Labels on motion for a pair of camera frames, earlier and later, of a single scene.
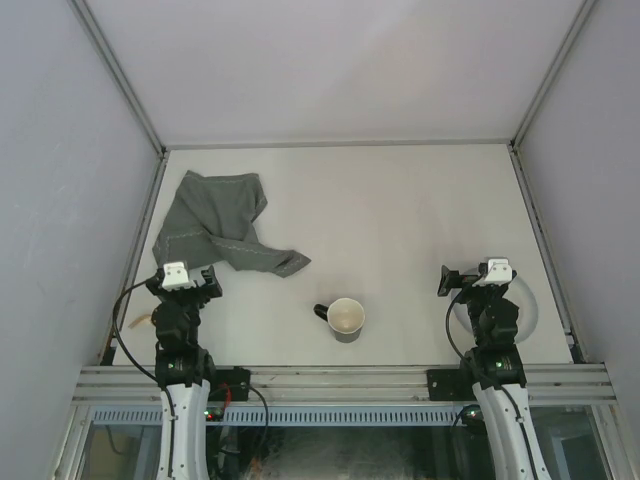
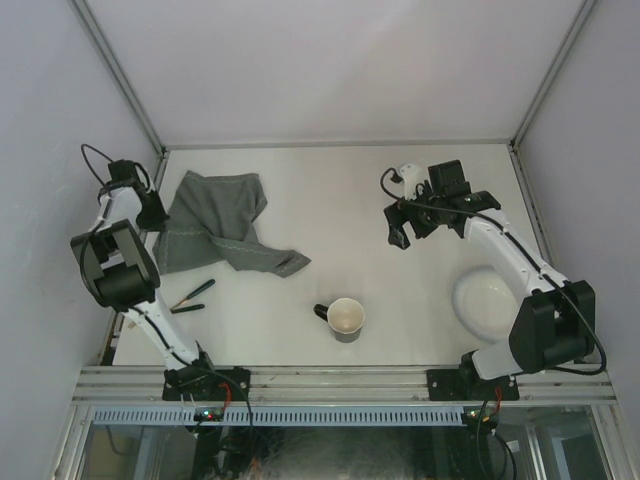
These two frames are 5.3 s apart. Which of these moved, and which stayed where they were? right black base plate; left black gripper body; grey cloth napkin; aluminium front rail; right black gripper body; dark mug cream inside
Moved: left black gripper body; right black gripper body
Stayed: right black base plate; dark mug cream inside; aluminium front rail; grey cloth napkin
